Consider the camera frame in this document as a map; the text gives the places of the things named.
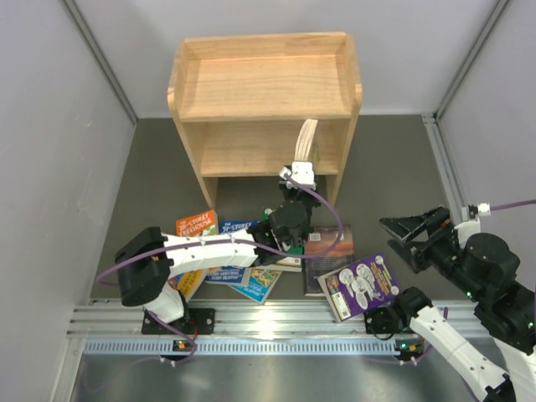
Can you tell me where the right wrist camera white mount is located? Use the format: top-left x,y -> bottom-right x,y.
456,203 -> 491,238

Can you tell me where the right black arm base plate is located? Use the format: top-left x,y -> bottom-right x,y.
363,307 -> 413,340

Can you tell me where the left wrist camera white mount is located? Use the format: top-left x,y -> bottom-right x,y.
279,161 -> 317,189

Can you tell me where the wooden two-tier bookshelf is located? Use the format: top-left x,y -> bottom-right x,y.
167,32 -> 363,208

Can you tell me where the blue 26-Storey Treehouse book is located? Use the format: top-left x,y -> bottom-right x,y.
229,269 -> 281,305

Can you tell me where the aluminium mounting rail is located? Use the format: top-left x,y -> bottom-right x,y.
66,297 -> 510,341

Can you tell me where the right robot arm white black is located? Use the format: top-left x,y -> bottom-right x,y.
366,203 -> 535,401

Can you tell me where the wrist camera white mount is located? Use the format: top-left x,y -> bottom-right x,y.
279,161 -> 317,189
456,203 -> 491,238

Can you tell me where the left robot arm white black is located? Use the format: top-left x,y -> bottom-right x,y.
115,173 -> 320,332

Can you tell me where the yellow 130-Storey Treehouse book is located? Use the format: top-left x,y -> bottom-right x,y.
168,270 -> 209,302

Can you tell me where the orange 78-Storey Treehouse book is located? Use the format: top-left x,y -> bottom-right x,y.
175,209 -> 219,237

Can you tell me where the lime green 65-Storey Treehouse book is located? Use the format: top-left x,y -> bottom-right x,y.
294,119 -> 319,164

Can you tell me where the slotted grey cable duct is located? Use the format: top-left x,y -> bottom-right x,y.
84,338 -> 420,356

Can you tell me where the blue 91-Storey Treehouse book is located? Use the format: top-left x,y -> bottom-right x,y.
204,220 -> 259,286

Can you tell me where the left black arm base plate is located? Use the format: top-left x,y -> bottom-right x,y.
141,307 -> 215,336

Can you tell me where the purple Treehouse book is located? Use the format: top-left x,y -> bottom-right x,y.
318,253 -> 402,322

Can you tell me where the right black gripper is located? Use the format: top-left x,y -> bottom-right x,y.
378,203 -> 483,300

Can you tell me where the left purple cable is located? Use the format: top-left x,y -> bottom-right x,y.
96,178 -> 344,365

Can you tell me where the dark green 104-Storey Treehouse book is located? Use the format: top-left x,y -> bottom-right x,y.
255,207 -> 304,273

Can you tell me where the dark sunset cover book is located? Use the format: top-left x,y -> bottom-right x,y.
302,224 -> 354,296

